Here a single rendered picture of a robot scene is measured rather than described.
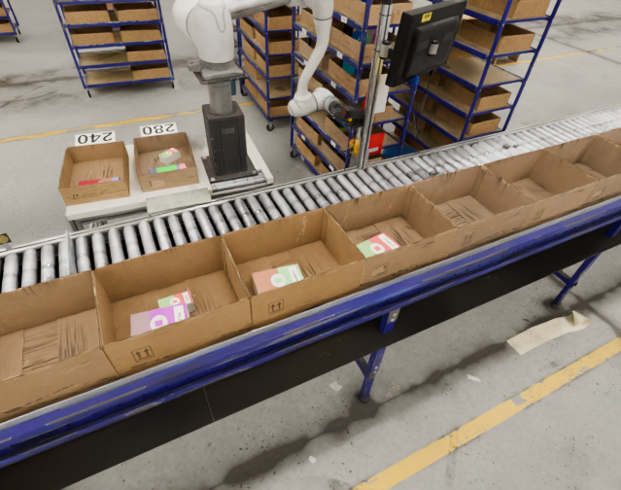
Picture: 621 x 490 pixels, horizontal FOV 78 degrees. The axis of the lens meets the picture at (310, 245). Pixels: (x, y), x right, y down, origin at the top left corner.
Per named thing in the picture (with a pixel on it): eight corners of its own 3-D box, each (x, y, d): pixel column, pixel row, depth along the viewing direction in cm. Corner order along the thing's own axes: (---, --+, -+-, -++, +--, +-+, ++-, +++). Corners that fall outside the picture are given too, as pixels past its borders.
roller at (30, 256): (40, 253, 165) (34, 244, 162) (38, 351, 132) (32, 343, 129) (26, 256, 164) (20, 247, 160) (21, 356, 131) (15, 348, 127)
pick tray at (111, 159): (129, 157, 214) (123, 140, 207) (130, 196, 188) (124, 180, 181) (72, 163, 206) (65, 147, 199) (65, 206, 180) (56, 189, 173)
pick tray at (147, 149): (189, 147, 224) (186, 131, 217) (199, 183, 199) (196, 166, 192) (137, 154, 216) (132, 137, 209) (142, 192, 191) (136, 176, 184)
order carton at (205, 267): (225, 268, 140) (221, 233, 128) (254, 331, 121) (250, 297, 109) (109, 303, 126) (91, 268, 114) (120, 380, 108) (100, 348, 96)
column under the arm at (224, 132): (200, 157, 216) (190, 100, 193) (246, 151, 224) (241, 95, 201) (210, 184, 199) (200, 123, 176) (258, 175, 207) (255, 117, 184)
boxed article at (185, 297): (160, 313, 118) (164, 321, 122) (193, 301, 122) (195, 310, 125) (157, 299, 122) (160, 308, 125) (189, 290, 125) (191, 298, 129)
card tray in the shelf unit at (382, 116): (325, 102, 280) (326, 88, 273) (360, 96, 291) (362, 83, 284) (353, 126, 255) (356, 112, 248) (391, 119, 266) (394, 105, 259)
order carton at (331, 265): (321, 239, 153) (324, 206, 142) (359, 292, 135) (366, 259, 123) (224, 268, 140) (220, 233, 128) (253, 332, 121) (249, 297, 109)
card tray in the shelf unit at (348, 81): (327, 73, 268) (328, 57, 261) (365, 69, 277) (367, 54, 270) (354, 96, 241) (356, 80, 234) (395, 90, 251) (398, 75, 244)
